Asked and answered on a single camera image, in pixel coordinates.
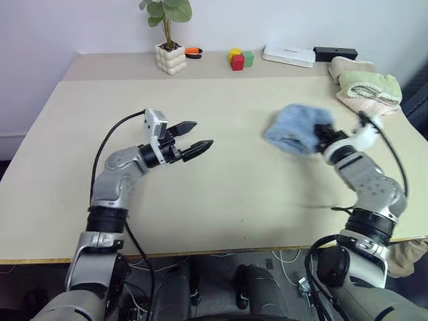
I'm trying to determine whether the light blue towel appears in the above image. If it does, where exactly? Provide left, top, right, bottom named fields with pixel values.
left=261, top=104, right=335, bottom=156

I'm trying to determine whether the pale pink folded towel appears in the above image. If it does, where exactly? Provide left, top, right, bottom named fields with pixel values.
left=335, top=88, right=401, bottom=117

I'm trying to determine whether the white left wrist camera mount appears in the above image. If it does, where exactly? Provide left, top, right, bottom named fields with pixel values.
left=142, top=107, right=169, bottom=165

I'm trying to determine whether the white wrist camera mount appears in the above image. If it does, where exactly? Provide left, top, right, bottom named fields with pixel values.
left=350, top=118, right=384, bottom=151
left=142, top=107, right=169, bottom=165

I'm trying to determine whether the green folded towel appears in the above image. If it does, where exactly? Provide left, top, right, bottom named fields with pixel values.
left=338, top=71, right=402, bottom=105

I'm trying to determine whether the dark grey rounded shape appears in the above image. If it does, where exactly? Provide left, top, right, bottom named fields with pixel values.
left=155, top=267, right=193, bottom=321
left=235, top=263, right=302, bottom=321

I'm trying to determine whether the cream bubble plant pot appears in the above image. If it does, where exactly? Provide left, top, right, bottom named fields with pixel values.
left=154, top=42, right=187, bottom=76

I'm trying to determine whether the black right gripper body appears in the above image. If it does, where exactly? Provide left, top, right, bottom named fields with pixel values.
left=314, top=122, right=350, bottom=154

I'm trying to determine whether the flat white box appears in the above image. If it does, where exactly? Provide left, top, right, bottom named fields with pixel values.
left=261, top=43, right=317, bottom=69

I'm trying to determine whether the tan crumpled cloth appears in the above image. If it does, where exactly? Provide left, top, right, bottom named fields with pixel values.
left=384, top=237, right=428, bottom=278

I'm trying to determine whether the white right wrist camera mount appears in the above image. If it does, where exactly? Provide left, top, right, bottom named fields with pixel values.
left=350, top=118, right=384, bottom=151

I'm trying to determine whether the long black box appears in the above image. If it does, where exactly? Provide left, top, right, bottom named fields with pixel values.
left=313, top=46, right=358, bottom=63

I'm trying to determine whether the thin white cable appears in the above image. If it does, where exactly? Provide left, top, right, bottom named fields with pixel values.
left=270, top=247, right=302, bottom=287

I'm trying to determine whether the green leafy plant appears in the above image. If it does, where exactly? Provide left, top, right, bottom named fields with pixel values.
left=139, top=0, right=193, bottom=49

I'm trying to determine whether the beige folded towel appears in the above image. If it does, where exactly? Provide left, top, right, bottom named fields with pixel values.
left=327, top=56, right=379, bottom=84

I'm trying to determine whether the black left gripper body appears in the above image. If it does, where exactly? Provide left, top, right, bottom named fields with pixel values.
left=156, top=128, right=185, bottom=166

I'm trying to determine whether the black chair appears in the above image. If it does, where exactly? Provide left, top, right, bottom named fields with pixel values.
left=399, top=62, right=428, bottom=134

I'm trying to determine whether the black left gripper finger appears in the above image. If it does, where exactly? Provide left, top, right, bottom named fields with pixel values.
left=181, top=138, right=215, bottom=164
left=166, top=120, right=199, bottom=138

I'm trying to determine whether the small metal clip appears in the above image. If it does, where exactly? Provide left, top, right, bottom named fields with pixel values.
left=297, top=276, right=315, bottom=297

